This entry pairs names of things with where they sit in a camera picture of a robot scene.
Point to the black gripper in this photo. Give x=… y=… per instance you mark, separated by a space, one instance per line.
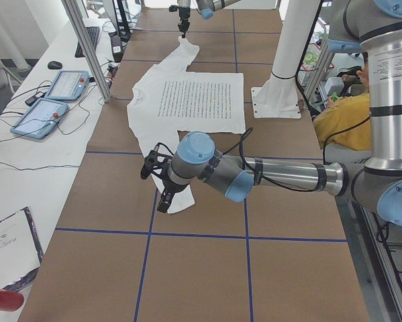
x=173 y=186
x=183 y=14

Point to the white long-sleeve printed shirt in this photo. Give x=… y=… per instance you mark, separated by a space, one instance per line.
x=181 y=109

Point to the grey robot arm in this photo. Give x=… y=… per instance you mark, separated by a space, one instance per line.
x=374 y=27
x=205 y=8

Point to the black device with white label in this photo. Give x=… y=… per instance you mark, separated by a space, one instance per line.
x=116 y=48

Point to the upper blue teach pendant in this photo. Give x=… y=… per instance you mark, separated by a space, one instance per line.
x=68 y=85

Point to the blue teach pendant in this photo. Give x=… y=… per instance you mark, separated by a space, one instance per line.
x=68 y=85
x=40 y=119

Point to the black computer mouse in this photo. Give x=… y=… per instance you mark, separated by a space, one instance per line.
x=54 y=65

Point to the lower blue teach pendant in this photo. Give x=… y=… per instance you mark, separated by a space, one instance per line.
x=40 y=119

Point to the black power adapter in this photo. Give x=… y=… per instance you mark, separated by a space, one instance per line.
x=30 y=101

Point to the white booklet with dark edge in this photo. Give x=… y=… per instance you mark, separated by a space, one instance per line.
x=21 y=252

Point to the person in yellow shirt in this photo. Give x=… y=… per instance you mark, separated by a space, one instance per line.
x=345 y=121

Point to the red cylindrical object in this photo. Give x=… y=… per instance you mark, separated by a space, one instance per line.
x=10 y=301

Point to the grey aluminium frame post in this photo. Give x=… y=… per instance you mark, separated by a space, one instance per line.
x=76 y=19

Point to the white robot mounting base plate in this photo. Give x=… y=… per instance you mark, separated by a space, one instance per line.
x=277 y=98

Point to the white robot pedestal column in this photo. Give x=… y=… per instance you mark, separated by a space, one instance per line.
x=299 y=20

